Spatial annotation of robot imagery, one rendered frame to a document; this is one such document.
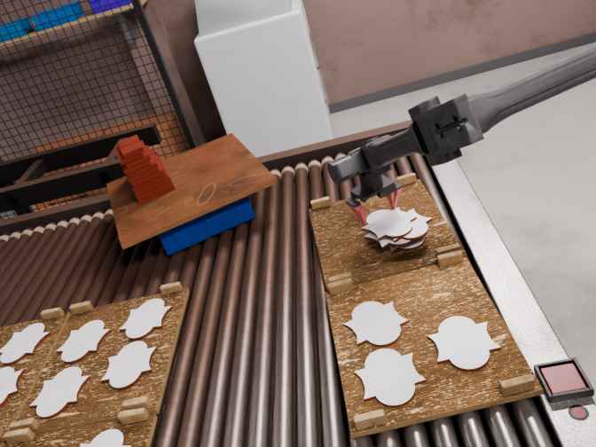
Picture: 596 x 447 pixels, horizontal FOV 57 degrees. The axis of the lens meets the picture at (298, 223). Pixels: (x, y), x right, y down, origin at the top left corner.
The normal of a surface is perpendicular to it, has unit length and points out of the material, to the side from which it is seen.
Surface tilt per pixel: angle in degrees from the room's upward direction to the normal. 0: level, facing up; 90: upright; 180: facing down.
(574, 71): 63
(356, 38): 90
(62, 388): 0
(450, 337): 0
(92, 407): 0
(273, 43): 90
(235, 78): 90
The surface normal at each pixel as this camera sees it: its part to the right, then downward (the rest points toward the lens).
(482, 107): 0.04, 0.07
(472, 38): 0.06, 0.52
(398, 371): -0.25, -0.82
